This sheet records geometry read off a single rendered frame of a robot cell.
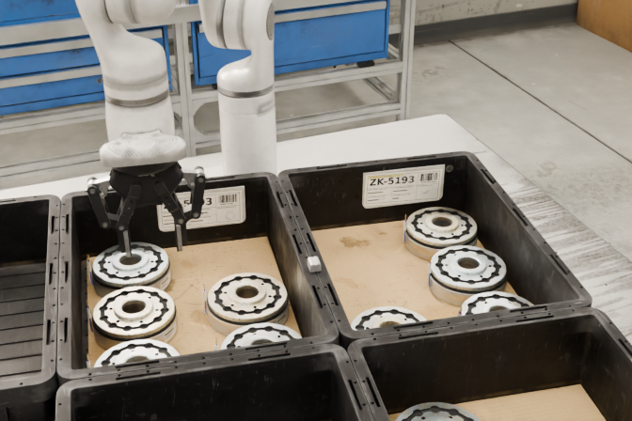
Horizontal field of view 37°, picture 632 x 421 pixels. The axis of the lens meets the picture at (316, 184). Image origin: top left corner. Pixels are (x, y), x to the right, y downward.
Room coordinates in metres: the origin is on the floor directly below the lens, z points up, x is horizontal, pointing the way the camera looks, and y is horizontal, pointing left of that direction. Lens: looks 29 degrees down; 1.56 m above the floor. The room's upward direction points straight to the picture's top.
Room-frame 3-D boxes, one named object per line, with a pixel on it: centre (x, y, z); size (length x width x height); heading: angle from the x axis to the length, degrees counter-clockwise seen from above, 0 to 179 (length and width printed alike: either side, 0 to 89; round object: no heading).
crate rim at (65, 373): (0.96, 0.16, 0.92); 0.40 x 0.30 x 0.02; 13
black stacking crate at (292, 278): (0.96, 0.16, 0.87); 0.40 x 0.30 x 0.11; 13
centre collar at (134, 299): (0.95, 0.23, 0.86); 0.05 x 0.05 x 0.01
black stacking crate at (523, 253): (1.03, -0.13, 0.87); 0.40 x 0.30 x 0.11; 13
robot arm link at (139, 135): (0.94, 0.19, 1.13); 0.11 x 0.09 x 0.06; 12
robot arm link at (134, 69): (0.95, 0.21, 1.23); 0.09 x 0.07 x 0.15; 85
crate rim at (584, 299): (1.03, -0.13, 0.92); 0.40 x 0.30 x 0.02; 13
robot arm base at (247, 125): (1.41, 0.11, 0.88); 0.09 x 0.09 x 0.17; 31
